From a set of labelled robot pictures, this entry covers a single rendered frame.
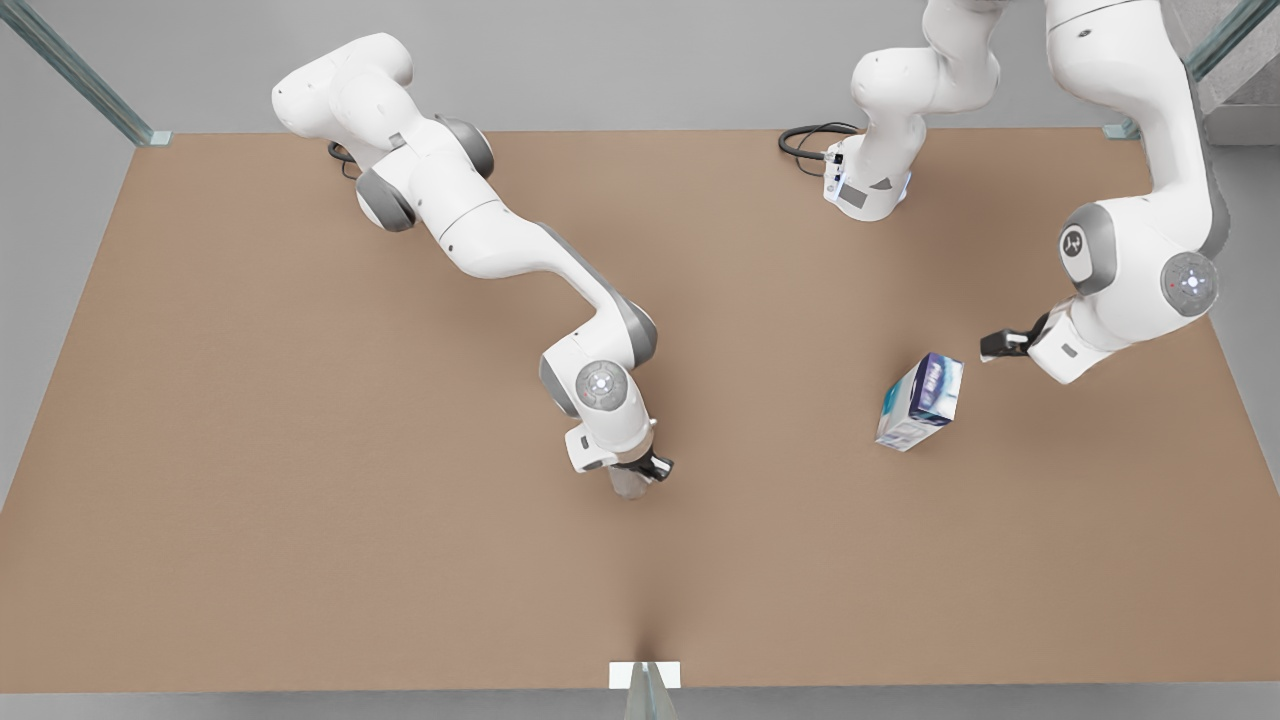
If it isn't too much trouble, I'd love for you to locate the blue and white carton box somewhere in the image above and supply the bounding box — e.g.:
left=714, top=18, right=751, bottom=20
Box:
left=875, top=351, right=965, bottom=454

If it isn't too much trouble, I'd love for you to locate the silver frame post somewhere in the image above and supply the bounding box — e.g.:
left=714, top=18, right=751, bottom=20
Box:
left=1103, top=0, right=1280, bottom=141
left=0, top=0, right=173, bottom=149
left=609, top=660, right=682, bottom=720

